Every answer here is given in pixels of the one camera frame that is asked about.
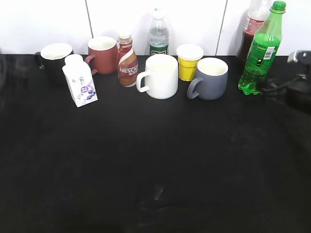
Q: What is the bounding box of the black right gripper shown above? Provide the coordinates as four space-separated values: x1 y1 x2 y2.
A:
286 50 311 111

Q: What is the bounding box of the green soda bottle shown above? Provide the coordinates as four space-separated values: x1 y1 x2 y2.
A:
238 0 286 95

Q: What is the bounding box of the yellow cup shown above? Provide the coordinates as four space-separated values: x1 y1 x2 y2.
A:
176 44 204 82

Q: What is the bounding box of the brown coffee bottle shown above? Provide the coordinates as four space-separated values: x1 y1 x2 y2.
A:
117 29 138 87

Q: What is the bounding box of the grey mug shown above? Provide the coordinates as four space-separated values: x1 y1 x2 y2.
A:
187 57 228 100

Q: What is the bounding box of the cola bottle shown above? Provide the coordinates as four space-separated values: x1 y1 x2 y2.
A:
236 0 272 67

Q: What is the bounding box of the white mug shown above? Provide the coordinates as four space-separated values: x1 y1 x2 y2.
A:
136 54 178 100

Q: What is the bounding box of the clear water bottle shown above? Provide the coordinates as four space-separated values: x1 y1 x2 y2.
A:
148 8 169 56

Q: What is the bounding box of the red mug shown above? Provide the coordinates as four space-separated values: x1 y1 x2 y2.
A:
85 36 118 75

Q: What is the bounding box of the white yogurt carton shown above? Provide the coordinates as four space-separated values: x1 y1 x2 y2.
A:
62 54 98 107

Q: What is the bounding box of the black mug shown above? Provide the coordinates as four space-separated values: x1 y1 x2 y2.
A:
34 43 74 86

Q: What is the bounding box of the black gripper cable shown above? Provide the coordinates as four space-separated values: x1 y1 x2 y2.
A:
260 74 307 92

